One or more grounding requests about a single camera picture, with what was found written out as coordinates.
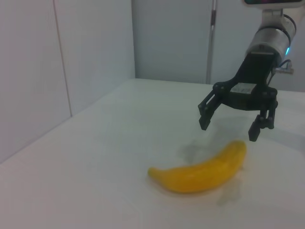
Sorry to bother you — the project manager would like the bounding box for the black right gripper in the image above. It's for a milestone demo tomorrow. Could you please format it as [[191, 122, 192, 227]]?
[[197, 52, 280, 142]]

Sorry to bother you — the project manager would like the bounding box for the yellow banana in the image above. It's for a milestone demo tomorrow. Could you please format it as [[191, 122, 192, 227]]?
[[147, 140, 247, 194]]

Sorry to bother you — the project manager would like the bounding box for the grey metal pole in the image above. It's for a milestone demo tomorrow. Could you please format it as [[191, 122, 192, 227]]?
[[206, 0, 216, 84]]

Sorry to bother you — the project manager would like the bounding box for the right gripper connector cable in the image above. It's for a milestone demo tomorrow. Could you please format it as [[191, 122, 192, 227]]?
[[266, 59, 295, 85]]

